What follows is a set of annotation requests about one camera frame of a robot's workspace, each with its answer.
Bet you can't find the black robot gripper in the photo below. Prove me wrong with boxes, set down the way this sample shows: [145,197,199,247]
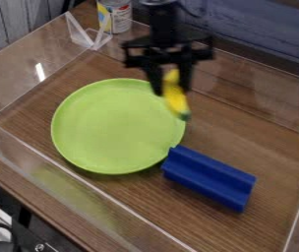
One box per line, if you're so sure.
[121,34,214,95]

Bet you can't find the yellow toy banana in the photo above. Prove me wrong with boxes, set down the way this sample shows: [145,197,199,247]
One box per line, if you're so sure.
[163,69,190,121]

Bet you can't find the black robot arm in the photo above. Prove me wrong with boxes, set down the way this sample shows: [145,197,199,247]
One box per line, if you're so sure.
[121,0,214,95]

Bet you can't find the green plastic plate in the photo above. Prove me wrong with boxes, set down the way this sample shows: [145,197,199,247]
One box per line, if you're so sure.
[51,78,187,175]

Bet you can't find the blue stepped block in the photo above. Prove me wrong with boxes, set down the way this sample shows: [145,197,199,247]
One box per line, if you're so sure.
[162,146,258,213]

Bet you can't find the clear acrylic enclosure wall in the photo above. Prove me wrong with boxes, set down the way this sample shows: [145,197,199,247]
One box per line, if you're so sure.
[0,5,299,252]

